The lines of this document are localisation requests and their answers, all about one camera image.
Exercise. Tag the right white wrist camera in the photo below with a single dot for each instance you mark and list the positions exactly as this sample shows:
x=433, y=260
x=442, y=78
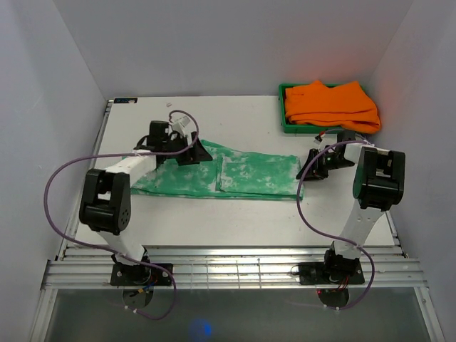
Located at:
x=324, y=140

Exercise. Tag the green plastic tray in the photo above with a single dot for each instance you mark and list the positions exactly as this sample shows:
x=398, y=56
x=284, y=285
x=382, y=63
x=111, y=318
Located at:
x=290, y=128

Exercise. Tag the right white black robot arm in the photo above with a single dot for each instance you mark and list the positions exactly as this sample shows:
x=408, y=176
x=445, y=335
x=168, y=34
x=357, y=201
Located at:
x=378, y=185

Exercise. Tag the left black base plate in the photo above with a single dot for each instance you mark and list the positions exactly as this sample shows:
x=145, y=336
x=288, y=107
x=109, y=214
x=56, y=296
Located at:
x=138, y=275

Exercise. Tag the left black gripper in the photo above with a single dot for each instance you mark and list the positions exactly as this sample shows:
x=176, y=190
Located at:
x=195, y=154

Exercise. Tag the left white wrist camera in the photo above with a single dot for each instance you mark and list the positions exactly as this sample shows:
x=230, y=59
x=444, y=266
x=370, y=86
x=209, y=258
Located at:
x=179, y=125

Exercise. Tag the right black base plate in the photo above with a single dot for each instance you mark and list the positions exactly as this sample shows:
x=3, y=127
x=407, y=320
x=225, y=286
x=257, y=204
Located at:
x=315, y=273

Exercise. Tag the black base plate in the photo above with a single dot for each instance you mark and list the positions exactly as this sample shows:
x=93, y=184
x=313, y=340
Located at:
x=138, y=275
x=315, y=273

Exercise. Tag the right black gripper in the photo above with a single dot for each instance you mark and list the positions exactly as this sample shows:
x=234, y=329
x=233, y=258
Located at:
x=314, y=172

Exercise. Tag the black label sticker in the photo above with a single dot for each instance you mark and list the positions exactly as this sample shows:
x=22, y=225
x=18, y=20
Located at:
x=125, y=100

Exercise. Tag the green white tie-dye trousers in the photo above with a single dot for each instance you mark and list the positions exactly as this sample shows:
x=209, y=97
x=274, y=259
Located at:
x=231, y=174

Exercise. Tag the orange folded trousers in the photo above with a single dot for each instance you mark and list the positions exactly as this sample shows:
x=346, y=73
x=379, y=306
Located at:
x=346, y=106

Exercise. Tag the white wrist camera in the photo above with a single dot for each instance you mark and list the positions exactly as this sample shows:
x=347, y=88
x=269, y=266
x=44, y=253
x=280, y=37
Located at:
x=324, y=140
x=179, y=125

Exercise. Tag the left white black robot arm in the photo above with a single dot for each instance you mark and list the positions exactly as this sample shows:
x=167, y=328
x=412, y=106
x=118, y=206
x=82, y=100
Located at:
x=106, y=201

